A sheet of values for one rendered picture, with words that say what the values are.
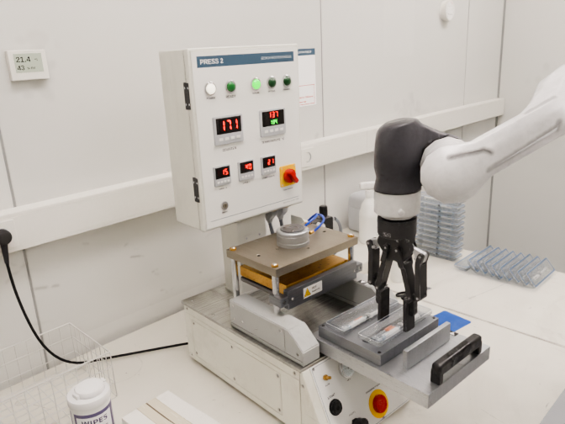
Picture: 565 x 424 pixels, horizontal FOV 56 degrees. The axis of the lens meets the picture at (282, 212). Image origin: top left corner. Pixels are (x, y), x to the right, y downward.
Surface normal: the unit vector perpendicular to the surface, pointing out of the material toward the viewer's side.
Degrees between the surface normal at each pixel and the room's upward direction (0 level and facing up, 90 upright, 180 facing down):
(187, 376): 0
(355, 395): 65
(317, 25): 90
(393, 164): 89
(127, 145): 90
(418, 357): 90
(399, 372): 0
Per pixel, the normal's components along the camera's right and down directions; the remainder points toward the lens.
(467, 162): 0.00, 0.07
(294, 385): -0.74, 0.23
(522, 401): -0.04, -0.95
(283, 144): 0.67, 0.19
